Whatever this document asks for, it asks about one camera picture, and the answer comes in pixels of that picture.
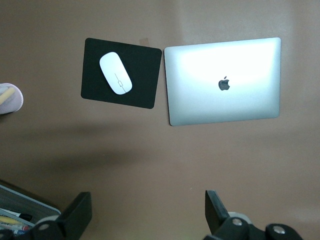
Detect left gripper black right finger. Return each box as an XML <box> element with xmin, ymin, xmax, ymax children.
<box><xmin>203</xmin><ymin>189</ymin><xmax>304</xmax><ymax>240</ymax></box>

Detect white computer mouse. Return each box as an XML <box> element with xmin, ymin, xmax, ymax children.
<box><xmin>99</xmin><ymin>51</ymin><xmax>133</xmax><ymax>95</ymax></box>

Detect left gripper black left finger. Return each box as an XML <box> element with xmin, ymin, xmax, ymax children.
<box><xmin>0</xmin><ymin>191</ymin><xmax>93</xmax><ymax>240</ymax></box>

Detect black mouse pad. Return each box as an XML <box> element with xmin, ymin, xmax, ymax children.
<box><xmin>80</xmin><ymin>37</ymin><xmax>163</xmax><ymax>110</ymax></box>

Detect grey mesh desk organizer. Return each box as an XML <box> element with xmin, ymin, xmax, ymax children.
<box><xmin>0</xmin><ymin>179</ymin><xmax>62</xmax><ymax>240</ymax></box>

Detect beige pen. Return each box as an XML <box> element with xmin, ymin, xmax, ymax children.
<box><xmin>0</xmin><ymin>87</ymin><xmax>16</xmax><ymax>107</ymax></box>

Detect black marker in organizer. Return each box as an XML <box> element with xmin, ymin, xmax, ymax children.
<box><xmin>16</xmin><ymin>212</ymin><xmax>33</xmax><ymax>222</ymax></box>

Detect silver laptop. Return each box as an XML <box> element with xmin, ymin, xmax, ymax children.
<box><xmin>163</xmin><ymin>37</ymin><xmax>282</xmax><ymax>127</ymax></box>

